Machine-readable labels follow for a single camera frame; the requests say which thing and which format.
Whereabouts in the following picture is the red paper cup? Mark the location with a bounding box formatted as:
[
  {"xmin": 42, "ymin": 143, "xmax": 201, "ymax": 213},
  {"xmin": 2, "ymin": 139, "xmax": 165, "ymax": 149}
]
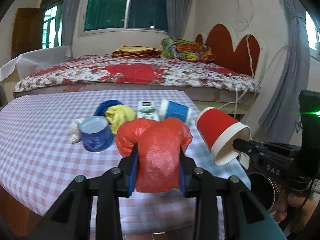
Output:
[{"xmin": 195, "ymin": 107, "xmax": 251, "ymax": 166}]

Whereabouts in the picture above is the blue paper cup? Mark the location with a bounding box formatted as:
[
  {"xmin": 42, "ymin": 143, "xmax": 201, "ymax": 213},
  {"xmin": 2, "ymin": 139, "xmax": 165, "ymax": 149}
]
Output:
[{"xmin": 159, "ymin": 99, "xmax": 192, "ymax": 125}]

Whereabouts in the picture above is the white covered furniture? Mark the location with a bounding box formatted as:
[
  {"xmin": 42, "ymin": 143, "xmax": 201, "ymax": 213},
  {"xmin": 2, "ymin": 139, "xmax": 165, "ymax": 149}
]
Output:
[{"xmin": 0, "ymin": 45, "xmax": 73, "ymax": 83}]

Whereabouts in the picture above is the white hanging cable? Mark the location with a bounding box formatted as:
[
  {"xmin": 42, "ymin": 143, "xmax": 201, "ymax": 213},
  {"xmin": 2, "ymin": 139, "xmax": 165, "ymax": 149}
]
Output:
[{"xmin": 217, "ymin": 34, "xmax": 257, "ymax": 118}]

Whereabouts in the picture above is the white cloth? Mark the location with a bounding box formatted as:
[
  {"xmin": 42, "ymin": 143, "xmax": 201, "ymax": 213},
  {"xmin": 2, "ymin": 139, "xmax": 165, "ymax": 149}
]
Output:
[{"xmin": 69, "ymin": 118, "xmax": 87, "ymax": 145}]

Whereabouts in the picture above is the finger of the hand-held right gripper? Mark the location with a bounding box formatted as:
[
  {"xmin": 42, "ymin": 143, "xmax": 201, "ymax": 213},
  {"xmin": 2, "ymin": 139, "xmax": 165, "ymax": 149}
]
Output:
[{"xmin": 232, "ymin": 138, "xmax": 269, "ymax": 156}]

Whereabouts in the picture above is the brown wooden door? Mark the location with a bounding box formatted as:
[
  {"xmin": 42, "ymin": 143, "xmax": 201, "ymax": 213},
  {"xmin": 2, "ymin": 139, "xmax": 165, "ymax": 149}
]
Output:
[{"xmin": 11, "ymin": 7, "xmax": 44, "ymax": 58}]

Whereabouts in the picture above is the blue crumpled cloth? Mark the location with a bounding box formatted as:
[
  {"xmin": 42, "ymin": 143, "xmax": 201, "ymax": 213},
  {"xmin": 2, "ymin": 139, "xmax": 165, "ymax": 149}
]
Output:
[{"xmin": 94, "ymin": 100, "xmax": 125, "ymax": 117}]

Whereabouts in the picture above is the colourful patterned pillow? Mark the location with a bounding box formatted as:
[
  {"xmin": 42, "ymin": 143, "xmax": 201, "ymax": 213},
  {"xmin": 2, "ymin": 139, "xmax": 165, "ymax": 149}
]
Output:
[{"xmin": 160, "ymin": 37, "xmax": 216, "ymax": 63}]

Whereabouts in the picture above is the pink bed frame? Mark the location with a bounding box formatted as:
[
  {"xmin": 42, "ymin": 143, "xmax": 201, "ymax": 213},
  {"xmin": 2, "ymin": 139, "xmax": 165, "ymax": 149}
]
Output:
[{"xmin": 13, "ymin": 82, "xmax": 260, "ymax": 124}]

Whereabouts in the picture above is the small side window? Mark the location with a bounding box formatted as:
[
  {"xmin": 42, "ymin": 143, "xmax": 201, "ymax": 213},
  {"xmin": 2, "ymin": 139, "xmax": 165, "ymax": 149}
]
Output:
[{"xmin": 41, "ymin": 0, "xmax": 65, "ymax": 49}]

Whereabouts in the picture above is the dark round bin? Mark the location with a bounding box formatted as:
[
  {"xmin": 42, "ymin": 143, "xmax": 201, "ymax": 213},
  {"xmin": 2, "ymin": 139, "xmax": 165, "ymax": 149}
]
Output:
[{"xmin": 247, "ymin": 172, "xmax": 277, "ymax": 213}]

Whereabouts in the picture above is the yellow red folded blanket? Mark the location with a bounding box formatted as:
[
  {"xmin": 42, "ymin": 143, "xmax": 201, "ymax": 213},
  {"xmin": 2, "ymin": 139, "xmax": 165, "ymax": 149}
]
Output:
[{"xmin": 111, "ymin": 45, "xmax": 162, "ymax": 58}]

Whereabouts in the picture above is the person's right hand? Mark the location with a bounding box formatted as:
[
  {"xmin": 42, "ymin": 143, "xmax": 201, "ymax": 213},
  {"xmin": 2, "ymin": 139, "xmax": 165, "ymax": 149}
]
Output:
[{"xmin": 274, "ymin": 188, "xmax": 320, "ymax": 225}]

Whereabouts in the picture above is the large white-framed window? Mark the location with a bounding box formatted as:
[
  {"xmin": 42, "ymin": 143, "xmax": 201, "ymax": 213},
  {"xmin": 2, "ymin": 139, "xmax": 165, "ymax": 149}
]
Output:
[{"xmin": 80, "ymin": 0, "xmax": 169, "ymax": 37}]

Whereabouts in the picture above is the red floral bedspread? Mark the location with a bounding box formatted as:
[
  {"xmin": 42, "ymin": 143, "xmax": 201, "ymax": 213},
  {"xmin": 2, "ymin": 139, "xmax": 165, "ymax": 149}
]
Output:
[{"xmin": 13, "ymin": 54, "xmax": 261, "ymax": 98}]

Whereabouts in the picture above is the red plastic bag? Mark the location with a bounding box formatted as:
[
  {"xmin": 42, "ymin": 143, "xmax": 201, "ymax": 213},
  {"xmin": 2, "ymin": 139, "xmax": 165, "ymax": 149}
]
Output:
[{"xmin": 115, "ymin": 117, "xmax": 193, "ymax": 193}]

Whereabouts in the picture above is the yellow crumpled cloth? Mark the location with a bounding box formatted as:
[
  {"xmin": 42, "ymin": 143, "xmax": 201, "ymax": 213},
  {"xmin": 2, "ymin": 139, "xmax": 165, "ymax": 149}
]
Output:
[{"xmin": 104, "ymin": 105, "xmax": 137, "ymax": 135}]

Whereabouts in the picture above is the long grey tied curtain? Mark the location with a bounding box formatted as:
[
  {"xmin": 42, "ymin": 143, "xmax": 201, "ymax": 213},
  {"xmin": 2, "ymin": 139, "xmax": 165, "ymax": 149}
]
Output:
[{"xmin": 257, "ymin": 0, "xmax": 310, "ymax": 137}]

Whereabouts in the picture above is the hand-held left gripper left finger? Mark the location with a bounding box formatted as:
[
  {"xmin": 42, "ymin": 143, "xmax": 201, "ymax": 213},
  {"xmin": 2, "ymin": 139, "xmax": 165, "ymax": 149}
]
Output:
[{"xmin": 30, "ymin": 143, "xmax": 139, "ymax": 240}]

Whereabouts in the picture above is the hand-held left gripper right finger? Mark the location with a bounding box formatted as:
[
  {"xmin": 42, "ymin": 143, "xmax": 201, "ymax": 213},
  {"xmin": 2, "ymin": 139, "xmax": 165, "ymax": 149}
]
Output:
[{"xmin": 178, "ymin": 149, "xmax": 288, "ymax": 240}]

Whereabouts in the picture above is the white green milk carton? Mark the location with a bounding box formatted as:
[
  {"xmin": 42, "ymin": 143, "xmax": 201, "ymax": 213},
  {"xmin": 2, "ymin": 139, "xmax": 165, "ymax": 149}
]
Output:
[{"xmin": 137, "ymin": 101, "xmax": 160, "ymax": 122}]

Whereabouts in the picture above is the pink checkered tablecloth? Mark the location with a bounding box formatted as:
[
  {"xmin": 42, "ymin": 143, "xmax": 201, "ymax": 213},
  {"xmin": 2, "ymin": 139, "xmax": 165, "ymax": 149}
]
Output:
[{"xmin": 0, "ymin": 90, "xmax": 251, "ymax": 233}]

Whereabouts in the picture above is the blue tin can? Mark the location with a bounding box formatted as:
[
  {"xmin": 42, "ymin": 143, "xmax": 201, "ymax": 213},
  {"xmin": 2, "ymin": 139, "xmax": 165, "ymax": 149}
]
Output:
[{"xmin": 79, "ymin": 116, "xmax": 112, "ymax": 153}]

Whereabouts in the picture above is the red heart-shaped headboard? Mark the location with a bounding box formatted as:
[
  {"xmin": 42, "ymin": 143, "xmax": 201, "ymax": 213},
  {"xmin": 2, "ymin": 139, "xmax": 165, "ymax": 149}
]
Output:
[{"xmin": 195, "ymin": 24, "xmax": 262, "ymax": 78}]

